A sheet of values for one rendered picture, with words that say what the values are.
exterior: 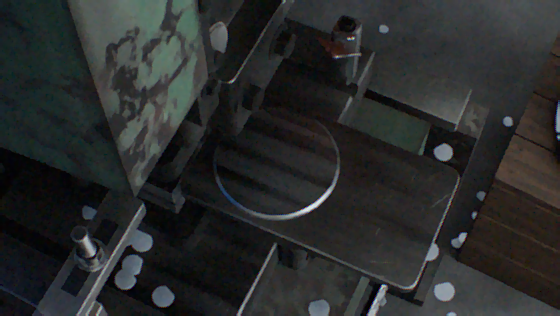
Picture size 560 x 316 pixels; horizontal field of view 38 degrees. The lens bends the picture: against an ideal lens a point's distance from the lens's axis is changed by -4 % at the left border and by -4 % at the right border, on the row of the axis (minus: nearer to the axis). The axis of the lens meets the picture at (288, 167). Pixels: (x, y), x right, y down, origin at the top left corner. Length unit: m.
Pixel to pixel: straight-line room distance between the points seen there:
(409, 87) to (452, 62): 0.84
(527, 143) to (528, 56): 0.58
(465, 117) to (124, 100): 0.69
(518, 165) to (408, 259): 0.60
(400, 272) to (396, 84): 0.33
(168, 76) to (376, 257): 0.37
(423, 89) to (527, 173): 0.37
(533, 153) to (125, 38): 1.04
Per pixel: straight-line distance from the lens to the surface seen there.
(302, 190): 0.81
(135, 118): 0.46
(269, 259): 0.87
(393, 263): 0.79
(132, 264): 0.88
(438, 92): 1.05
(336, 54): 0.89
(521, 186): 1.35
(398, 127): 1.02
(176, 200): 0.84
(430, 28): 1.94
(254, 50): 0.67
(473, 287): 1.64
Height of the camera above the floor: 1.51
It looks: 62 degrees down
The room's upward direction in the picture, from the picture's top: straight up
